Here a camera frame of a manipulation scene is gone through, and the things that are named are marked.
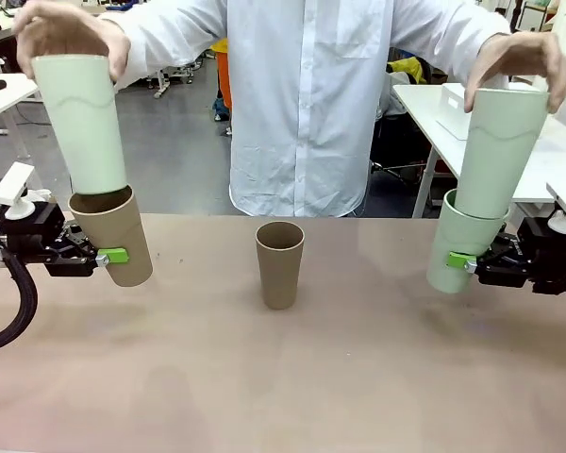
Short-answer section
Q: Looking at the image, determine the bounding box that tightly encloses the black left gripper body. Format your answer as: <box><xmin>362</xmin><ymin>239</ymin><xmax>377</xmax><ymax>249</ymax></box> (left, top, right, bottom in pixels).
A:
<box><xmin>0</xmin><ymin>201</ymin><xmax>72</xmax><ymax>278</ymax></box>

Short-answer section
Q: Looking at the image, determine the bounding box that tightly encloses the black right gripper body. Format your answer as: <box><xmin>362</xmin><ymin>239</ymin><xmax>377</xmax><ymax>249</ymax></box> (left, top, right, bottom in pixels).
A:
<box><xmin>517</xmin><ymin>216</ymin><xmax>566</xmax><ymax>296</ymax></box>

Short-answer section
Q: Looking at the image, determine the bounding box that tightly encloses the pale green tall cup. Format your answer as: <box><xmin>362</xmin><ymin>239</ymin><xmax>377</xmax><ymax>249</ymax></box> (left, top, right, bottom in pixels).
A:
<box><xmin>452</xmin><ymin>87</ymin><xmax>550</xmax><ymax>221</ymax></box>
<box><xmin>30</xmin><ymin>54</ymin><xmax>127</xmax><ymax>195</ymax></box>
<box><xmin>425</xmin><ymin>188</ymin><xmax>513</xmax><ymax>294</ymax></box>

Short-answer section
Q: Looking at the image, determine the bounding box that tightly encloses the brown tall cup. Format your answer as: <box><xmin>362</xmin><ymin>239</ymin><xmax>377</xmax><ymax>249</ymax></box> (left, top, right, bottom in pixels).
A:
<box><xmin>68</xmin><ymin>184</ymin><xmax>154</xmax><ymax>288</ymax></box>
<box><xmin>255</xmin><ymin>221</ymin><xmax>307</xmax><ymax>311</ymax></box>

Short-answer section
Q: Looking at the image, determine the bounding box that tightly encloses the white plastic basket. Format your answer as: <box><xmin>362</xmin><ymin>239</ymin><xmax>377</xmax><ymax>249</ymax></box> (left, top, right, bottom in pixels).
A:
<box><xmin>436</xmin><ymin>82</ymin><xmax>548</xmax><ymax>143</ymax></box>

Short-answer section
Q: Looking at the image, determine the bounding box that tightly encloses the person's right forearm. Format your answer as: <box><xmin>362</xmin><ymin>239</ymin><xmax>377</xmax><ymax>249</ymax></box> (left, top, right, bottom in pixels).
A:
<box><xmin>96</xmin><ymin>0</ymin><xmax>227</xmax><ymax>91</ymax></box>

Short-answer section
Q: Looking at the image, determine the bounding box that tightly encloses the person's left forearm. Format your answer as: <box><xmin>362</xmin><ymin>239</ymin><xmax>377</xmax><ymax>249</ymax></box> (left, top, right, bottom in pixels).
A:
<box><xmin>391</xmin><ymin>0</ymin><xmax>513</xmax><ymax>62</ymax></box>

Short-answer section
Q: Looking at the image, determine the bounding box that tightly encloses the person's right hand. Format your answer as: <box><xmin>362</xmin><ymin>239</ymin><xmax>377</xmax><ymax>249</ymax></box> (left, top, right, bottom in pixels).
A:
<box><xmin>12</xmin><ymin>0</ymin><xmax>132</xmax><ymax>92</ymax></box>

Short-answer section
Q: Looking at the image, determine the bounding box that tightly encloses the person's left hand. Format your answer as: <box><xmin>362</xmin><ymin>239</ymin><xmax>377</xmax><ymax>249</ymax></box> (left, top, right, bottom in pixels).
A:
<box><xmin>463</xmin><ymin>30</ymin><xmax>566</xmax><ymax>115</ymax></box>

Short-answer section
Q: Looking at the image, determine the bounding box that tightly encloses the white work table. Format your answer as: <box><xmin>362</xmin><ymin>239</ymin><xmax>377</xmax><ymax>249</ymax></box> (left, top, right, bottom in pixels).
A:
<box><xmin>0</xmin><ymin>73</ymin><xmax>42</xmax><ymax>159</ymax></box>

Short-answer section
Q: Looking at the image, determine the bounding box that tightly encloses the grey metal desk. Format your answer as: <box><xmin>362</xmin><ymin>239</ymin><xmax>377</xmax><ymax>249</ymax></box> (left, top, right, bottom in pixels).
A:
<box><xmin>139</xmin><ymin>59</ymin><xmax>205</xmax><ymax>99</ymax></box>

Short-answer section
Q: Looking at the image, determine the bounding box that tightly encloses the person in white coat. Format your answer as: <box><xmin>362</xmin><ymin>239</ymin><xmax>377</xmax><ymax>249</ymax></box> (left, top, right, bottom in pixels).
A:
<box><xmin>98</xmin><ymin>0</ymin><xmax>513</xmax><ymax>218</ymax></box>

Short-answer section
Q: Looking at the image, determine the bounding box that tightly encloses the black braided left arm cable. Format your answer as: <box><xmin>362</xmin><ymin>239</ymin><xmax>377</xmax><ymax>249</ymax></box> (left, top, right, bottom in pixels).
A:
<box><xmin>0</xmin><ymin>197</ymin><xmax>40</xmax><ymax>353</ymax></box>

